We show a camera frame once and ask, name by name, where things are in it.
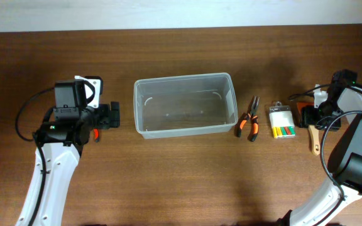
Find red scraper with wooden handle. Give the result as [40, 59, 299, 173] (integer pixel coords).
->
[296, 102, 320, 156]

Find red black cutting pliers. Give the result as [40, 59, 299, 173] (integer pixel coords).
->
[93, 129, 100, 143]

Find clear case of coloured bits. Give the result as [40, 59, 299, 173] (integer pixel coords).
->
[269, 102, 296, 139]

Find orange black needle-nose pliers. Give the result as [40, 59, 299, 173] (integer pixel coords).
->
[236, 95, 260, 142]

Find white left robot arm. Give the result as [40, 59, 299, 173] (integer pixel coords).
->
[16, 102, 120, 225]

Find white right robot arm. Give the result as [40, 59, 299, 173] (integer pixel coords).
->
[277, 69, 362, 225]

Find clear plastic container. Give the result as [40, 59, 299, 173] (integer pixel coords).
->
[133, 72, 238, 139]

